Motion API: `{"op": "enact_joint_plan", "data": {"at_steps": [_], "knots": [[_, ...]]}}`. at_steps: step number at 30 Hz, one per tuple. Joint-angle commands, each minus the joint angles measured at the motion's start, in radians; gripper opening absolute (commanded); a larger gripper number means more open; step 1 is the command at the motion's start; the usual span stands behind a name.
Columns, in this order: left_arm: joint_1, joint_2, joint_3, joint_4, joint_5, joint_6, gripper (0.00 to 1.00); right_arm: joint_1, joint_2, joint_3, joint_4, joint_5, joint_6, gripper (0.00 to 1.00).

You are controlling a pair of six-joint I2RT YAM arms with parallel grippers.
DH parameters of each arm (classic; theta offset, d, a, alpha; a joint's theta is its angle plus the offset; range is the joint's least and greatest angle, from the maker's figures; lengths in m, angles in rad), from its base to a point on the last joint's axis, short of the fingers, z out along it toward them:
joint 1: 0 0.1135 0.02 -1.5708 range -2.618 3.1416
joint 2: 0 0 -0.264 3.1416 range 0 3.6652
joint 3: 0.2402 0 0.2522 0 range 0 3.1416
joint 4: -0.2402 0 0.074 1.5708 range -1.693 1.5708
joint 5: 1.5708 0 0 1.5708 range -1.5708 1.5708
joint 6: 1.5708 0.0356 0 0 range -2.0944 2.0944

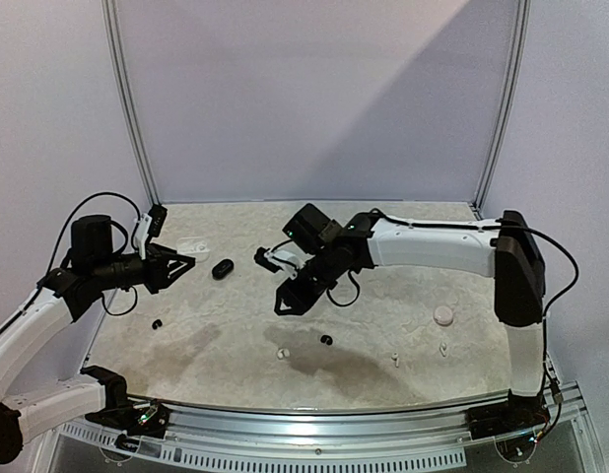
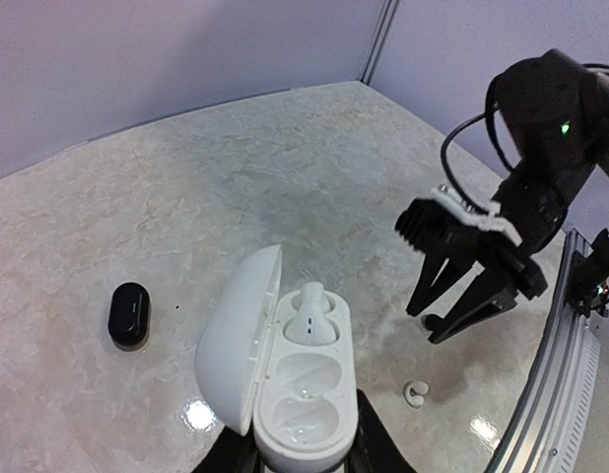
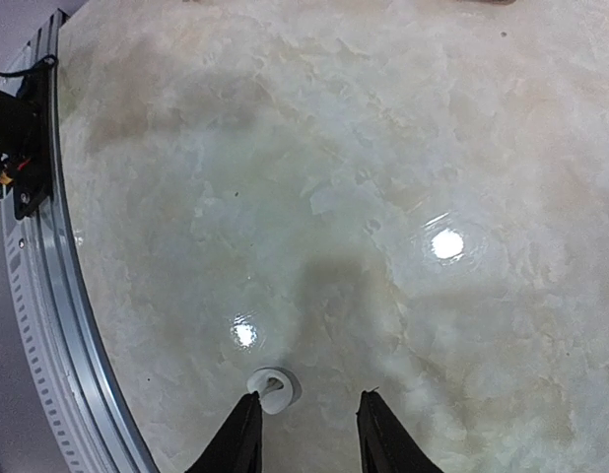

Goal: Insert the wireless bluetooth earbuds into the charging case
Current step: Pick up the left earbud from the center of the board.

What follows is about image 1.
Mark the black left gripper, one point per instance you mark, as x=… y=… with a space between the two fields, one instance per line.
x=158 y=256

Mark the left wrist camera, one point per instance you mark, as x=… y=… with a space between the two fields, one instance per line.
x=148 y=226

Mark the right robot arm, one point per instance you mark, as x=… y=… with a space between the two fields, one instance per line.
x=503 y=250

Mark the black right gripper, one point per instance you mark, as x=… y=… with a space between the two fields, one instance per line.
x=307 y=282

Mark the white oval charging case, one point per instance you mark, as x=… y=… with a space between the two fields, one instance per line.
x=196 y=247

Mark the left aluminium wall post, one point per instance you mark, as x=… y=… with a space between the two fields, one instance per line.
x=127 y=103

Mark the aluminium front rail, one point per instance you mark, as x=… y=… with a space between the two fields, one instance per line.
x=434 y=439

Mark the black oval charging case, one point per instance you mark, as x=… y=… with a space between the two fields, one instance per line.
x=222 y=269

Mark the aluminium wall post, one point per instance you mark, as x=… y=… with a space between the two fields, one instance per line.
x=127 y=103
x=513 y=64

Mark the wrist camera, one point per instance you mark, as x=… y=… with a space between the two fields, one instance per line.
x=279 y=260
x=148 y=226

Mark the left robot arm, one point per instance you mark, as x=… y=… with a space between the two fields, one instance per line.
x=91 y=267

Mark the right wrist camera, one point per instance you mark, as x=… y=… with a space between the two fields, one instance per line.
x=279 y=260

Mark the right aluminium wall post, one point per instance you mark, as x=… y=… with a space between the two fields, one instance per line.
x=513 y=64

